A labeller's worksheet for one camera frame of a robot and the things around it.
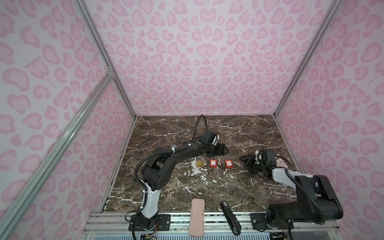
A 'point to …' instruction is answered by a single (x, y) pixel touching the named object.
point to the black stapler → (233, 222)
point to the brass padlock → (199, 161)
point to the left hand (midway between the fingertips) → (226, 151)
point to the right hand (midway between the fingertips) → (241, 159)
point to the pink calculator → (281, 163)
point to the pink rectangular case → (197, 217)
